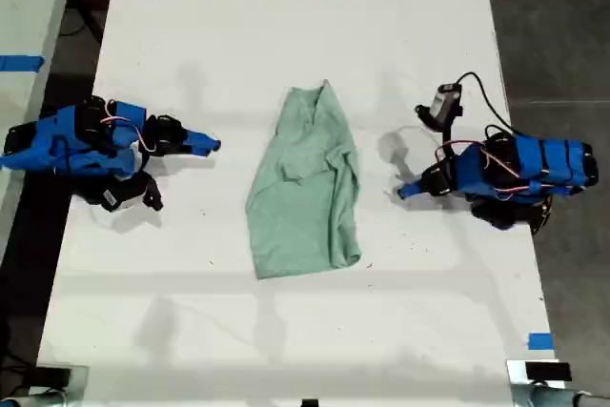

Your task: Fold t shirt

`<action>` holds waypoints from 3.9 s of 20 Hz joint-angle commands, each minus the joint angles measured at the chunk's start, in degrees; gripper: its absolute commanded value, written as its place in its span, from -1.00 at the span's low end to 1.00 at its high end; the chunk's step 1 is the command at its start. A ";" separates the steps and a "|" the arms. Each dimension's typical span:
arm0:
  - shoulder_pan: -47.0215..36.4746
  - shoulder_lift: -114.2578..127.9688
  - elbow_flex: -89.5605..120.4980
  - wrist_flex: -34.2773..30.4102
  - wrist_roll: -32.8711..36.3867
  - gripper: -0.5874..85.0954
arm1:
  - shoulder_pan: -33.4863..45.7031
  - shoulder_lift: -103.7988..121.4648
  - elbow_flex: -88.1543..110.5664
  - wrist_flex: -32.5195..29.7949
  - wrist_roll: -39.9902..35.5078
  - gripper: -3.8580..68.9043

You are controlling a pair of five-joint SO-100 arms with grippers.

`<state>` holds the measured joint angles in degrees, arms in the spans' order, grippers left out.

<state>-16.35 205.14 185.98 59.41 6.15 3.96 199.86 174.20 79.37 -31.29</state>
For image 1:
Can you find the black box on metal bracket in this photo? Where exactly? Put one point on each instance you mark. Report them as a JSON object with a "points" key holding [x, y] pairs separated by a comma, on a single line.
{"points": [[53, 376], [548, 372]]}

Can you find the long blue tape strip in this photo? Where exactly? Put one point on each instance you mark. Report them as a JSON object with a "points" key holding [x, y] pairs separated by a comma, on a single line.
{"points": [[21, 64]]}

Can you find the black and grey camera box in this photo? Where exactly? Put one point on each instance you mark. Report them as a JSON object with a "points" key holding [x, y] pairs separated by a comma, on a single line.
{"points": [[443, 104]]}

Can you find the pale green T-shirt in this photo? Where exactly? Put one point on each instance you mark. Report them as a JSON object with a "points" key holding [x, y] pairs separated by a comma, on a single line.
{"points": [[305, 188]]}

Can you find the small blue tape piece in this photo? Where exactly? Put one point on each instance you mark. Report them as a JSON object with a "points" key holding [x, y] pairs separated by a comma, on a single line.
{"points": [[541, 341]]}

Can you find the black camera box with label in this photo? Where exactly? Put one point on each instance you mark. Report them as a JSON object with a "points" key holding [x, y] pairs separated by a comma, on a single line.
{"points": [[116, 196]]}

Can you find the white side table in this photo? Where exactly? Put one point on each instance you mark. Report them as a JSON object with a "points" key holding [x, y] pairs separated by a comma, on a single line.
{"points": [[24, 6]]}

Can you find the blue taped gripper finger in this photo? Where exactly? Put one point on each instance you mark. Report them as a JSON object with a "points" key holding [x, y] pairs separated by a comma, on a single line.
{"points": [[413, 188], [200, 139], [199, 152]]}

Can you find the blue and black robot arm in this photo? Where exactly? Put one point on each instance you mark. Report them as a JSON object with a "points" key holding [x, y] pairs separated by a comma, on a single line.
{"points": [[548, 164], [43, 145]]}

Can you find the black camera stalk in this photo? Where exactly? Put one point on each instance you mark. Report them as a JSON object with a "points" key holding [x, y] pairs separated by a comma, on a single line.
{"points": [[448, 137], [152, 192]]}

